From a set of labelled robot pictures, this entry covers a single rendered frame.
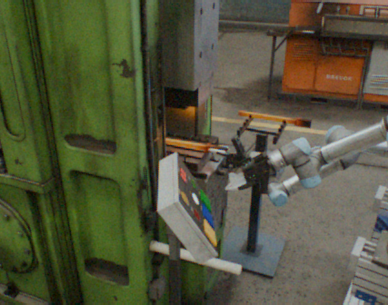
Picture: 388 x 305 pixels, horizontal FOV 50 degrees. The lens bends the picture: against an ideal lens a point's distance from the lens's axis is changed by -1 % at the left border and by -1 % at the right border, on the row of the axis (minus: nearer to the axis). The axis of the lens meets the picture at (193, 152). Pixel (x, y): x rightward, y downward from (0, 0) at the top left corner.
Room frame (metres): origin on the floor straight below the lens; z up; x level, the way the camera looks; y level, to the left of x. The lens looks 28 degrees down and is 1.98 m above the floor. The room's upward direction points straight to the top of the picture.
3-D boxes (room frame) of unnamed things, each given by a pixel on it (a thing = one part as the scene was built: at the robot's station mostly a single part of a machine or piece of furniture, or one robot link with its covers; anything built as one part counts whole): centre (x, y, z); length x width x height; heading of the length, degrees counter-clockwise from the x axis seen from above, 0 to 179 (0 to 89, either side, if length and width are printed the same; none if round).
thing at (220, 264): (1.48, -0.01, 0.62); 0.44 x 0.05 x 0.05; 68
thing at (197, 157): (1.91, 0.14, 0.96); 0.42 x 0.20 x 0.09; 68
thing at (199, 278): (1.97, 0.13, 0.23); 0.55 x 0.37 x 0.47; 68
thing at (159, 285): (1.54, 0.19, 0.36); 0.09 x 0.07 x 0.12; 158
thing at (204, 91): (1.91, 0.14, 1.32); 0.42 x 0.20 x 0.10; 68
